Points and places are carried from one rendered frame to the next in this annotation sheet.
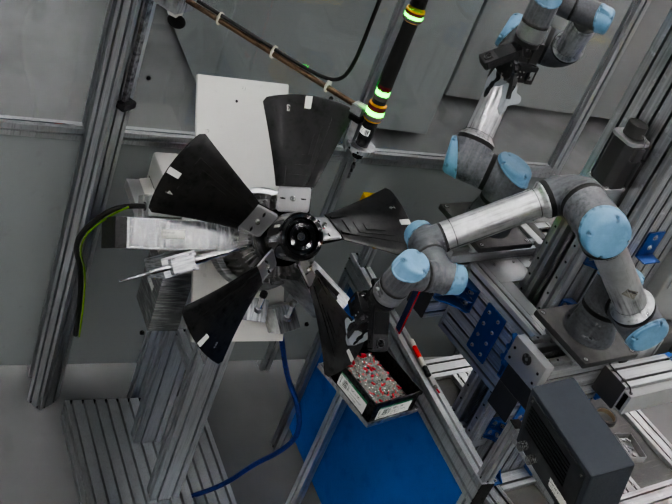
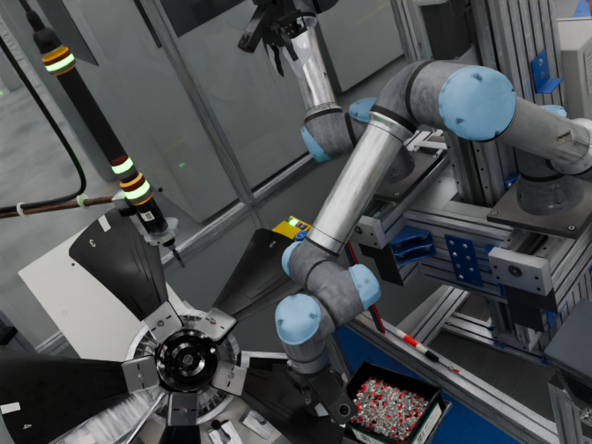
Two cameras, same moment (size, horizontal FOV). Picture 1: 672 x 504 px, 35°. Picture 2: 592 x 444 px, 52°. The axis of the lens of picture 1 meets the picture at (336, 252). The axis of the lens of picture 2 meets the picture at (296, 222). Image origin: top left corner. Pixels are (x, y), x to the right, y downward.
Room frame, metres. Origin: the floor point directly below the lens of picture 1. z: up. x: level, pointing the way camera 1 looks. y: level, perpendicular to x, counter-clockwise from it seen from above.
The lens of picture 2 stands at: (1.27, -0.38, 1.98)
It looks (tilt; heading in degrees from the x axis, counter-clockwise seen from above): 32 degrees down; 11
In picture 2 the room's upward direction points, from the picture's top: 24 degrees counter-clockwise
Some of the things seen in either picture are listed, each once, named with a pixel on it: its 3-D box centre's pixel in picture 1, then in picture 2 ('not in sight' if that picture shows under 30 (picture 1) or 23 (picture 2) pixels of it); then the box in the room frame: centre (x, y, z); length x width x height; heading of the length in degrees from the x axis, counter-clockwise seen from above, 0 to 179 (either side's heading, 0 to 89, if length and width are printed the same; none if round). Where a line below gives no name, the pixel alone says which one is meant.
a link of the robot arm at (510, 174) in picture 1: (506, 178); (372, 123); (2.87, -0.39, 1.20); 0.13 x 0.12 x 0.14; 86
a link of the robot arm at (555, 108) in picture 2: (616, 288); (543, 138); (2.50, -0.74, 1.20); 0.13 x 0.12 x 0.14; 29
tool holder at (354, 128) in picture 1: (363, 129); (146, 213); (2.21, 0.05, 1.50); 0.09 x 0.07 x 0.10; 69
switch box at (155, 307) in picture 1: (165, 285); not in sight; (2.36, 0.42, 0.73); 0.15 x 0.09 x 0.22; 34
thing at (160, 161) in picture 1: (171, 183); not in sight; (2.58, 0.52, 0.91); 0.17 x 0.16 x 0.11; 34
